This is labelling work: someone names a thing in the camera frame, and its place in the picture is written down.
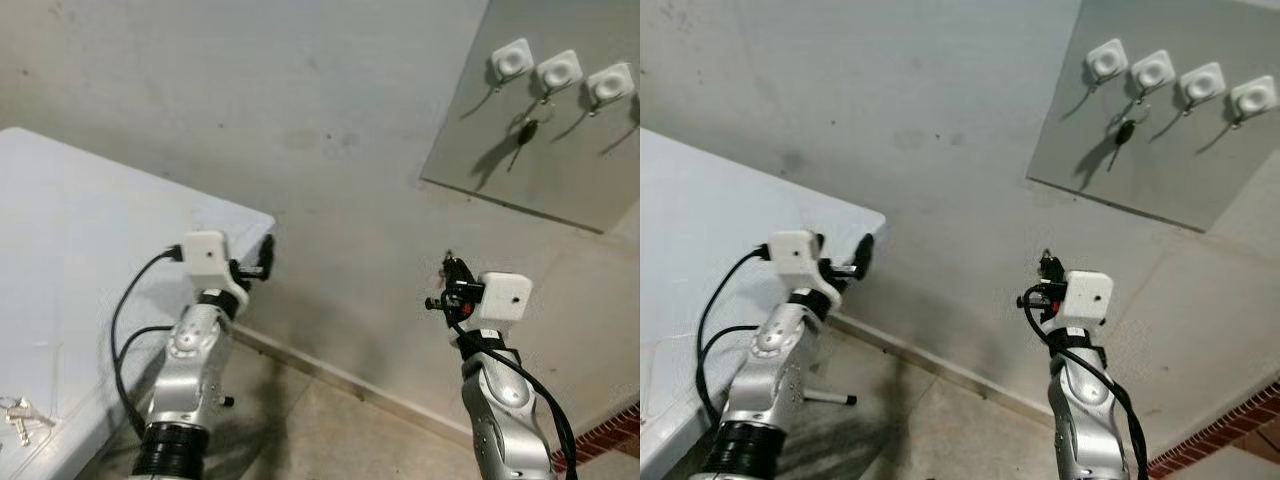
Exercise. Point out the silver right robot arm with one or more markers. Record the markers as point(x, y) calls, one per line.
point(505, 420)
point(1090, 420)

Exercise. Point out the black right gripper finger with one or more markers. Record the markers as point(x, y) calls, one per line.
point(1043, 268)
point(465, 272)
point(451, 270)
point(1056, 270)

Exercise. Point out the white table leg bar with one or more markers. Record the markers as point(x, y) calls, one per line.
point(830, 397)
point(222, 401)

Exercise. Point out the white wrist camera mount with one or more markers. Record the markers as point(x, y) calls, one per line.
point(1086, 297)
point(505, 297)
point(205, 253)
point(795, 253)

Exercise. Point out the silver key bunch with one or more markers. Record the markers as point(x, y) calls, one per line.
point(20, 416)

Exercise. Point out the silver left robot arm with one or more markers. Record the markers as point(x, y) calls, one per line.
point(765, 380)
point(185, 380)

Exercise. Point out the red brick wall strip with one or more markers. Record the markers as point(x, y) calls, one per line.
point(1220, 430)
point(605, 435)

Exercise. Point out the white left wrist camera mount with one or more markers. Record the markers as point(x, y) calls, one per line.
point(205, 253)
point(795, 253)

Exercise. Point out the white square wall hook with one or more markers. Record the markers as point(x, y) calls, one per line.
point(559, 70)
point(512, 61)
point(1106, 60)
point(610, 83)
point(1202, 83)
point(1253, 97)
point(1152, 70)

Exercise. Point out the grey wall board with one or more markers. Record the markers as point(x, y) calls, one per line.
point(1190, 160)
point(560, 160)

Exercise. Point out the white plastic folding table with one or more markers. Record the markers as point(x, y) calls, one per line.
point(720, 250)
point(80, 260)

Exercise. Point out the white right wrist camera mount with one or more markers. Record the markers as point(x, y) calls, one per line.
point(505, 297)
point(1086, 297)

